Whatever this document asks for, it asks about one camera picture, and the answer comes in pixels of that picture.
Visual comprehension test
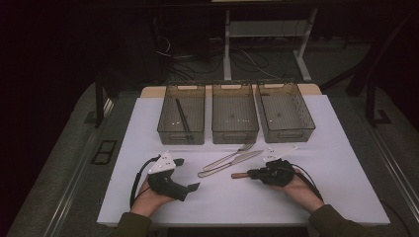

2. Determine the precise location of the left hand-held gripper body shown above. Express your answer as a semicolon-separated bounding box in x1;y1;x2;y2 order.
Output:
146;151;190;202

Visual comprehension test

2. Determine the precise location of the person's right hand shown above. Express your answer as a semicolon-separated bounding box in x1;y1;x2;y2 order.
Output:
268;169;325;214

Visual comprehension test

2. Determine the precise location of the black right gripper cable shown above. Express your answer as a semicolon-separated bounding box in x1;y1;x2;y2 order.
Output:
291;163;324;201

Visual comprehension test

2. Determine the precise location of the tangle of floor cables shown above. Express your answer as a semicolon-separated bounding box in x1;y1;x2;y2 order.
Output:
154;36;285;83

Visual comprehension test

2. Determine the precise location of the metal knife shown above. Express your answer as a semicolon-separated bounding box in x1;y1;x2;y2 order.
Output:
197;149;265;179

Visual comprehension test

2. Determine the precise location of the metal fork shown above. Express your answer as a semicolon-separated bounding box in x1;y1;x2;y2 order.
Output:
202;141;256;172

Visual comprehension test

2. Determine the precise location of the metal floor rail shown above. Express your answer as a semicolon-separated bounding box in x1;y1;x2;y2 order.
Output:
42;98;115;237
362;121;419;213

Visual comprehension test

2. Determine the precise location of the transparent grey plastic basket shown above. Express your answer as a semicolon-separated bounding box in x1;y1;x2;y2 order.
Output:
210;81;260;145
255;78;316;144
156;81;207;146

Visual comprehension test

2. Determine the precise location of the person's left hand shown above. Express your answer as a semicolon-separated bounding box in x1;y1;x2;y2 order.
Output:
129;179;176;218

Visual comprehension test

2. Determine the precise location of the white metal desk frame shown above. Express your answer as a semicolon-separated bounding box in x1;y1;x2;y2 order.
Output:
222;8;319;83

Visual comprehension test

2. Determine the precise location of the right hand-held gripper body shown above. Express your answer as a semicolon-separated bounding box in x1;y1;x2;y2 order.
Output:
260;145;299;188

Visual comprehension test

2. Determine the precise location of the black metal stand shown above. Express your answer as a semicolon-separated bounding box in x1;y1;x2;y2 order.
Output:
365;75;393;128
94;70;115;129

